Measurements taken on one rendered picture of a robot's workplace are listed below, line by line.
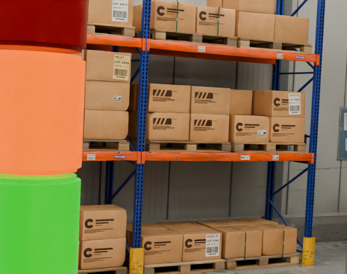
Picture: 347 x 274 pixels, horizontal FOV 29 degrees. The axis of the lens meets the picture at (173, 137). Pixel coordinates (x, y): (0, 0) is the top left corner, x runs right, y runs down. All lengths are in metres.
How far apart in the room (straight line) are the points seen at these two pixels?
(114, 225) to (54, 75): 8.31
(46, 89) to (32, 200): 0.05
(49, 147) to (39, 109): 0.02
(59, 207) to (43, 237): 0.01
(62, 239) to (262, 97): 9.47
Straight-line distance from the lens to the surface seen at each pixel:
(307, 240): 10.00
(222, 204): 10.79
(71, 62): 0.30
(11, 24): 0.30
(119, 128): 8.47
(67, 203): 0.31
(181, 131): 8.84
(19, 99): 0.30
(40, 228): 0.30
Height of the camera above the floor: 2.25
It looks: 3 degrees down
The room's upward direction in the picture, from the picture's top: 3 degrees clockwise
